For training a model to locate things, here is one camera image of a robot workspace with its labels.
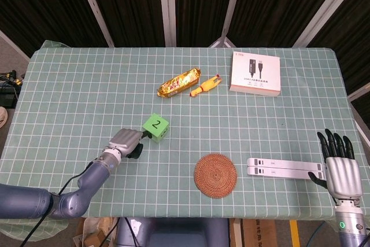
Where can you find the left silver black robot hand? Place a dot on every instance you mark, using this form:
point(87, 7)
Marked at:
point(125, 141)

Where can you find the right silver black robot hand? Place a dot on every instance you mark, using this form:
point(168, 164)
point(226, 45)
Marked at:
point(344, 176)

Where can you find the green cube with black numbers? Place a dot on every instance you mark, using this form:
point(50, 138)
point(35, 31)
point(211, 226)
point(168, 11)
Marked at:
point(155, 127)

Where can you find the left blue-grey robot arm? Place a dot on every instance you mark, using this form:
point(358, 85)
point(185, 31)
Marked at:
point(69, 195)

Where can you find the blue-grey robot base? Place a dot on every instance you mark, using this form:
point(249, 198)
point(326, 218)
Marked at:
point(173, 234)

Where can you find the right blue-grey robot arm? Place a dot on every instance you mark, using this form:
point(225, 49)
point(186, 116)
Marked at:
point(351, 224)

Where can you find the green grid tablecloth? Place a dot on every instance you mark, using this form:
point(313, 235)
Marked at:
point(86, 85)

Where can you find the white folded laptop stand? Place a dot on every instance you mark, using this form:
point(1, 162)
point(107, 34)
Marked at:
point(284, 167)

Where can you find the golden foil snack package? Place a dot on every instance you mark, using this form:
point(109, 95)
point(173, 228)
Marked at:
point(179, 82)

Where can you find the clear plastic bag with scraps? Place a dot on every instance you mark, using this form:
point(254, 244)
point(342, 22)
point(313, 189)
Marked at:
point(95, 232)

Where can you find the round woven brown coaster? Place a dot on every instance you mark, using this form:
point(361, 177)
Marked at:
point(215, 176)

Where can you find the yellow rubber chicken toy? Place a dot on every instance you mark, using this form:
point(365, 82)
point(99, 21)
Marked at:
point(205, 85)

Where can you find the brown cardboard box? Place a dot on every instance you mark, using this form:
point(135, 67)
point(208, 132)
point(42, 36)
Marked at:
point(257, 234)

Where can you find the beige round object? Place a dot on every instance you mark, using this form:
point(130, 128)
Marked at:
point(2, 117)

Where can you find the black electronic equipment pile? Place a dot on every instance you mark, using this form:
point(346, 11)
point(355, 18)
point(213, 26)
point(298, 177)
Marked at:
point(8, 90)

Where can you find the dark folding partition screen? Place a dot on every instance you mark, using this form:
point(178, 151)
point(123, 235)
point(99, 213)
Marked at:
point(130, 4)

